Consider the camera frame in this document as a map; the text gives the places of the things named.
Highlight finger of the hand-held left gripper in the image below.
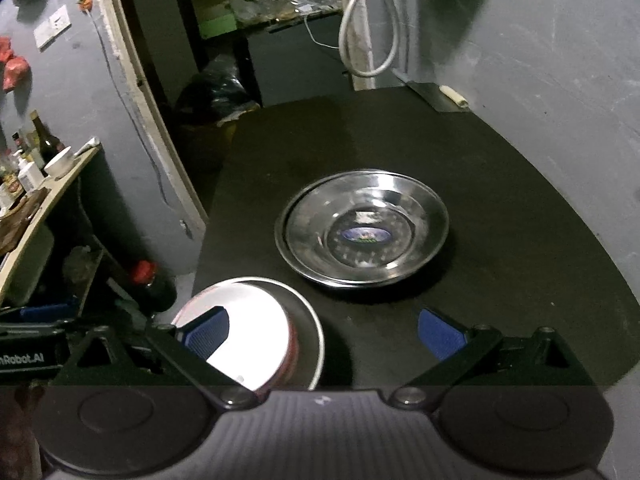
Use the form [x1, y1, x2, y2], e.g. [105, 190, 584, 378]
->
[0, 303, 81, 334]

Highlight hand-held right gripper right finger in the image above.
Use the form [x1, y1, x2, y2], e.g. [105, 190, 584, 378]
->
[390, 308, 599, 410]

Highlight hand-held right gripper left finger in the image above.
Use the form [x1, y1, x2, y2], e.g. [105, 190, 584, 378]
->
[52, 306, 259, 411]

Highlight stainless steel bowl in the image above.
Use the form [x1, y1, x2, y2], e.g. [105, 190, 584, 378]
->
[169, 275, 327, 392]

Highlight red-capped bottle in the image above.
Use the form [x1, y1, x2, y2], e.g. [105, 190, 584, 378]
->
[129, 259, 177, 312]

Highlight wooden shelf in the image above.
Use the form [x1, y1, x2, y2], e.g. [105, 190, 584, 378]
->
[0, 144, 102, 302]

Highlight white jar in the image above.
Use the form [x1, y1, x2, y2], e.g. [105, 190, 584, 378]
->
[17, 159, 45, 193]

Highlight dark glass bottle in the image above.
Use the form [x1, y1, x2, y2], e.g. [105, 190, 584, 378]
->
[29, 109, 61, 164]

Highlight small cream cylinder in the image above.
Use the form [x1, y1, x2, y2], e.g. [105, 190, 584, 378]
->
[392, 72, 472, 114]

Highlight black plastic bag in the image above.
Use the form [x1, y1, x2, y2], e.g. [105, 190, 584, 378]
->
[174, 54, 262, 125]

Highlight dark cabinet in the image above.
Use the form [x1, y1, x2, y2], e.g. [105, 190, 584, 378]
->
[244, 9, 352, 107]

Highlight green box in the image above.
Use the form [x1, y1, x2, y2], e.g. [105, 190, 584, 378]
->
[199, 12, 239, 39]

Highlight pile of clear plastic bags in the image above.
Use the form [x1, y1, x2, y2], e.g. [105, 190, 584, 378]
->
[227, 0, 346, 28]

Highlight wall cable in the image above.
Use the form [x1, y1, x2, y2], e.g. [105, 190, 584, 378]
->
[89, 9, 172, 207]

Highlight worn white door frame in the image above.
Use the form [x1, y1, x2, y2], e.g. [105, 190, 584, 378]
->
[100, 0, 382, 234]

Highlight white wall switch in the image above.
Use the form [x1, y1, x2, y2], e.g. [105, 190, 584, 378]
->
[33, 4, 71, 50]

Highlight white hose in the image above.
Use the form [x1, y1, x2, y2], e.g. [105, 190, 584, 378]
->
[338, 0, 402, 79]

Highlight thin white cable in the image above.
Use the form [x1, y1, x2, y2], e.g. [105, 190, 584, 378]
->
[304, 14, 342, 50]

